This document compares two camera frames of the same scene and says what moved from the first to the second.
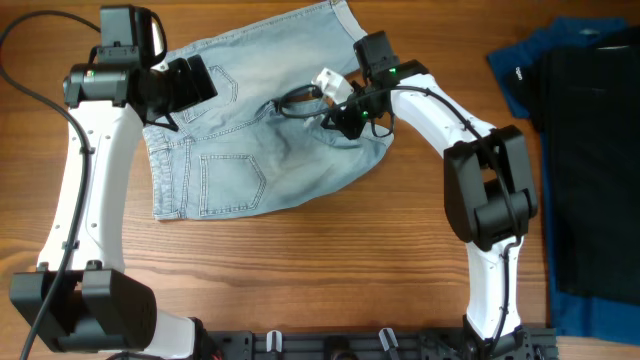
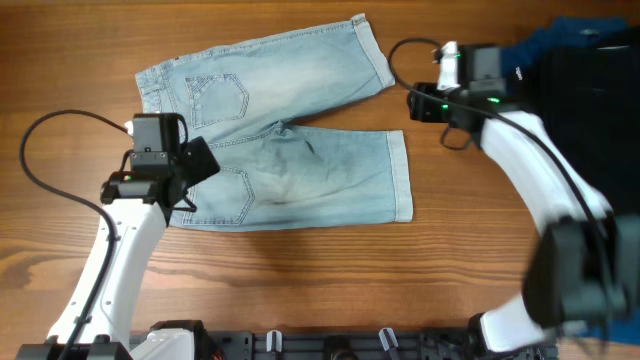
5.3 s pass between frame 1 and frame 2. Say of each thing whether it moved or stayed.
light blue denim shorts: moved
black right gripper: moved
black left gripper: moved
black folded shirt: stayed
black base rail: stayed
